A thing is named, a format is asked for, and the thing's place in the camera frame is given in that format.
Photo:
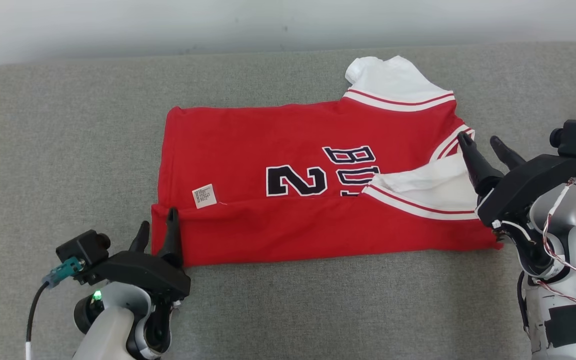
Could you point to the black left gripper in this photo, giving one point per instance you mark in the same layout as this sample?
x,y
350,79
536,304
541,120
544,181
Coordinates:
x,y
143,272

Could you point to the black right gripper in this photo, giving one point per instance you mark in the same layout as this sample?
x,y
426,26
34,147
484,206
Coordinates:
x,y
528,185

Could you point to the red white basketball jersey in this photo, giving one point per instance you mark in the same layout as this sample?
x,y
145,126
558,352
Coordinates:
x,y
268,150

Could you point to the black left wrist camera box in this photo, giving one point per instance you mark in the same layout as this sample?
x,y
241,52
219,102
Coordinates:
x,y
83,247

